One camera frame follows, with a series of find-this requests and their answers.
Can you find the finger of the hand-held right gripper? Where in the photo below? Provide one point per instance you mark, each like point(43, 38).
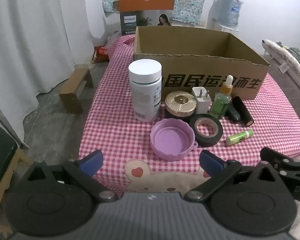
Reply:
point(287, 170)

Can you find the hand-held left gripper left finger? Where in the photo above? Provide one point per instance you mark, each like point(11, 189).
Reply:
point(91, 161)

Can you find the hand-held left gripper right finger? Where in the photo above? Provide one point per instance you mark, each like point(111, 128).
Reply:
point(211, 162)

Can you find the black tape roll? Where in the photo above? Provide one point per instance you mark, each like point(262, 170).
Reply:
point(210, 140)

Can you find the green dropper bottle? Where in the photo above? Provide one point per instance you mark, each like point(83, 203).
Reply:
point(221, 105)

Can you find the black cylinder case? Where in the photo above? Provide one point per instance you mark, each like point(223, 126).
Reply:
point(242, 110)

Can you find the brown cardboard box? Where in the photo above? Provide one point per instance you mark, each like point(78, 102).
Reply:
point(152, 65)

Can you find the green lip balm tube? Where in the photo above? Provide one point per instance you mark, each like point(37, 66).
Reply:
point(240, 137)

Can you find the purple plastic lid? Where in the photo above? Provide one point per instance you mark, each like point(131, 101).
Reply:
point(172, 140)

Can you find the dark green tube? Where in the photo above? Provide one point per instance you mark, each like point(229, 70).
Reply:
point(233, 113)

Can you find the white plug charger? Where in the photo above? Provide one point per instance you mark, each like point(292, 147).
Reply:
point(202, 102)

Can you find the gold lidded cosmetic jar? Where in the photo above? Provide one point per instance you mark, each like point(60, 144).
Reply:
point(181, 102)

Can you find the wooden stool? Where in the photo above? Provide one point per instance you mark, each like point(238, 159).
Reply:
point(73, 87)

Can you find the white pill bottle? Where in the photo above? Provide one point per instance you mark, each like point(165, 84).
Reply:
point(145, 92)

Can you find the dark cushioned wooden chair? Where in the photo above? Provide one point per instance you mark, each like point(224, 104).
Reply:
point(0, 155)

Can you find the red bag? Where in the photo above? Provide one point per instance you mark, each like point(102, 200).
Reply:
point(101, 52)

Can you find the white plastic bag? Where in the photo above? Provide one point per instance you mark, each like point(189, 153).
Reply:
point(113, 38)

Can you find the white curtain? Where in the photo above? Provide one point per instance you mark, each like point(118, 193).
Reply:
point(27, 42)

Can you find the white water dispenser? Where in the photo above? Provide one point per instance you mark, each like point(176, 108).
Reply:
point(212, 20)

